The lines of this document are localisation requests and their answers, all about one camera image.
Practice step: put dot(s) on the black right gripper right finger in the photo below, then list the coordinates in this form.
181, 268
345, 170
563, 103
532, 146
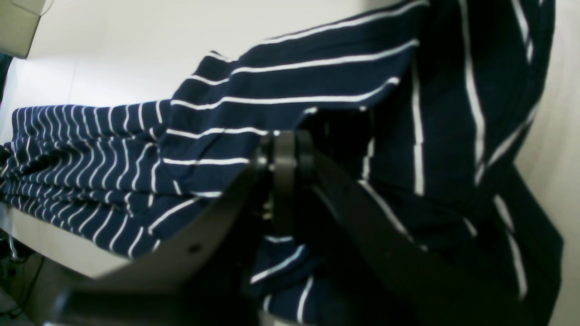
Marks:
378, 274

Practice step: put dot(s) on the navy white striped T-shirt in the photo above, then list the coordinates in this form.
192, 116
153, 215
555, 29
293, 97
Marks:
425, 103

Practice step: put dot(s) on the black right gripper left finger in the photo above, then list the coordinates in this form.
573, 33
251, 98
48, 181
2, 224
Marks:
201, 276

